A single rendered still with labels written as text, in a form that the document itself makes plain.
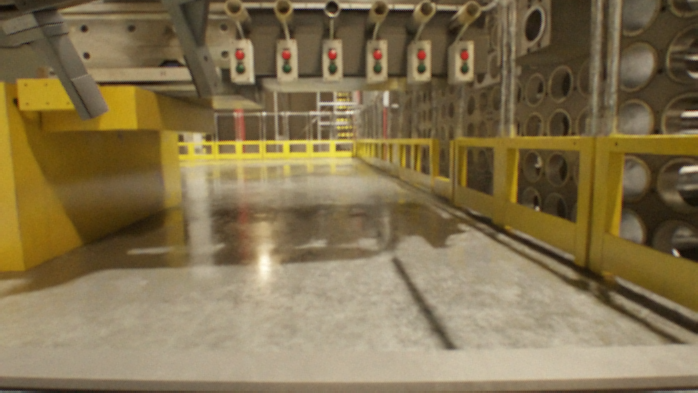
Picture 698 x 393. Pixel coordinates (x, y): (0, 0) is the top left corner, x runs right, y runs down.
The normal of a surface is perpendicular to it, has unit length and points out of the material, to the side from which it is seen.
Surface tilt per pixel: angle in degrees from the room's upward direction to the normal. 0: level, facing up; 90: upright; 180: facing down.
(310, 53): 90
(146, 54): 90
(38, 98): 90
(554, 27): 90
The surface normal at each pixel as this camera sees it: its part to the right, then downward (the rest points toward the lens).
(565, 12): 0.07, 0.10
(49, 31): 0.98, -0.13
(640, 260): -1.00, 0.02
